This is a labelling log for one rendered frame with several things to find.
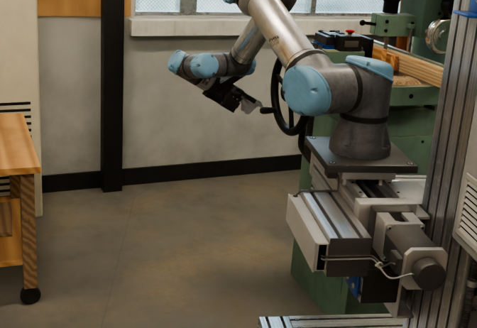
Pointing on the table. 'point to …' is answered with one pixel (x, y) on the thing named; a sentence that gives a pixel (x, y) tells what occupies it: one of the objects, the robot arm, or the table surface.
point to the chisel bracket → (391, 24)
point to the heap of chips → (405, 81)
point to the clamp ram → (367, 46)
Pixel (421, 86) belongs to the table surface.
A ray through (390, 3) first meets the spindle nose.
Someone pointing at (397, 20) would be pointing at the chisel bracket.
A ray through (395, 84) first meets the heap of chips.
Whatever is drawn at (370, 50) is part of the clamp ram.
